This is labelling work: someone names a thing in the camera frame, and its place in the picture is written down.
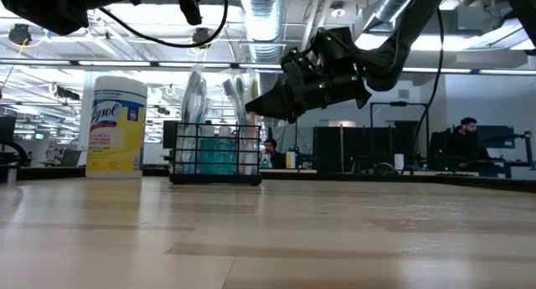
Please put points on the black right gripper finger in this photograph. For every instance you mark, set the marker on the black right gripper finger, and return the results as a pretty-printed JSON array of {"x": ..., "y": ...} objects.
[
  {"x": 272, "y": 100},
  {"x": 289, "y": 115}
]

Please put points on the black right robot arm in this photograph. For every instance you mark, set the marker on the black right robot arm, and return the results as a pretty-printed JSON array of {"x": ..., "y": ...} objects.
[{"x": 402, "y": 42}]

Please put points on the person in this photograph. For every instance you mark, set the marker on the person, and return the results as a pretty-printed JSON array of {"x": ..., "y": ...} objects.
[
  {"x": 271, "y": 154},
  {"x": 467, "y": 142}
]

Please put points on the small white yellow canister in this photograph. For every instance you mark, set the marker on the small white yellow canister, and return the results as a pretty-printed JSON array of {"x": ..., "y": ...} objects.
[{"x": 290, "y": 160}]

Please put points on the black partition panel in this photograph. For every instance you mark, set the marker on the black partition panel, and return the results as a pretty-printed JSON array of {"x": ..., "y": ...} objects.
[{"x": 335, "y": 151}]

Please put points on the round ceiling lamp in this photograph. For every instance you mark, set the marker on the round ceiling lamp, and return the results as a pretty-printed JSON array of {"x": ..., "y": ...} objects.
[{"x": 337, "y": 11}]

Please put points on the long ceiling light strip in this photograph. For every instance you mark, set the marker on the long ceiling light strip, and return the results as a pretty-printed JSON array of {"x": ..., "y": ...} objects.
[{"x": 113, "y": 63}]

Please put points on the white cup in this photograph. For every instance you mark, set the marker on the white cup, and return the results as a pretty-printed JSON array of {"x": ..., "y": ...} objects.
[{"x": 399, "y": 161}]

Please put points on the yellow Lysol wipes canister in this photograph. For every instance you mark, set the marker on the yellow Lysol wipes canister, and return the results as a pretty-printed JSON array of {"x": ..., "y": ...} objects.
[{"x": 117, "y": 146}]

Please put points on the dark computer monitor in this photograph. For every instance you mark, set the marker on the dark computer monitor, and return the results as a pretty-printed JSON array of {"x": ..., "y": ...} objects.
[{"x": 498, "y": 137}]

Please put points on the grey laptop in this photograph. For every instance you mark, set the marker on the grey laptop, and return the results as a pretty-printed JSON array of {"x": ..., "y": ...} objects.
[{"x": 70, "y": 158}]

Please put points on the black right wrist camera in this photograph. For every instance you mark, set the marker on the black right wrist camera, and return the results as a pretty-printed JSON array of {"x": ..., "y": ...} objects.
[{"x": 333, "y": 48}]

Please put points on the silver ventilation duct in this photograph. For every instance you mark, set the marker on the silver ventilation duct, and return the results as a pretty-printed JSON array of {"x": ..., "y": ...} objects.
[
  {"x": 389, "y": 6},
  {"x": 264, "y": 29}
]

